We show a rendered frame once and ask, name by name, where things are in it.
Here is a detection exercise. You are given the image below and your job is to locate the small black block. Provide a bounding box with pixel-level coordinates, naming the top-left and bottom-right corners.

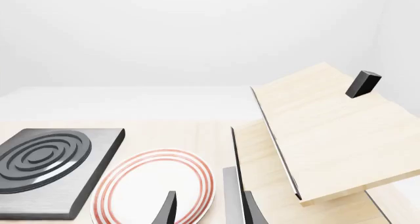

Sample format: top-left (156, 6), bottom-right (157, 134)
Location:
top-left (345, 70), bottom-right (383, 99)

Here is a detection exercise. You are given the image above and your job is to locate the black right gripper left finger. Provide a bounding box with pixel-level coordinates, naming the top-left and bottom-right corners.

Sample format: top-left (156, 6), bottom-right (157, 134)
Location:
top-left (151, 190), bottom-right (177, 224)

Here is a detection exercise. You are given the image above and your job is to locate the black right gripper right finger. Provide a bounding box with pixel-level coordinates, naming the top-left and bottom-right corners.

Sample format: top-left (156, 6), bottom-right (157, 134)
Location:
top-left (243, 190), bottom-right (269, 224)

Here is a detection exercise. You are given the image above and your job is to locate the flat black stove plate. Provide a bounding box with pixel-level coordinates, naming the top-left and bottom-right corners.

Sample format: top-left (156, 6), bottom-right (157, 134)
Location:
top-left (0, 127), bottom-right (126, 221)

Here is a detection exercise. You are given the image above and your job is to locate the white plate with red rings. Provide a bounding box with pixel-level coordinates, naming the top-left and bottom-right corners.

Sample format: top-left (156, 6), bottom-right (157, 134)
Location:
top-left (89, 148), bottom-right (217, 224)

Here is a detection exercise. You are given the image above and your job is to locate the pale wooden cabinet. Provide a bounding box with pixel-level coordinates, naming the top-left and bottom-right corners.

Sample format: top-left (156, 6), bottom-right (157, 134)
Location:
top-left (230, 62), bottom-right (420, 224)

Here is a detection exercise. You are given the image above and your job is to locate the grey metal drawer handle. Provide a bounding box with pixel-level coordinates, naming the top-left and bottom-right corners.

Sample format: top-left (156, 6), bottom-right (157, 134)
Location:
top-left (222, 166), bottom-right (246, 224)

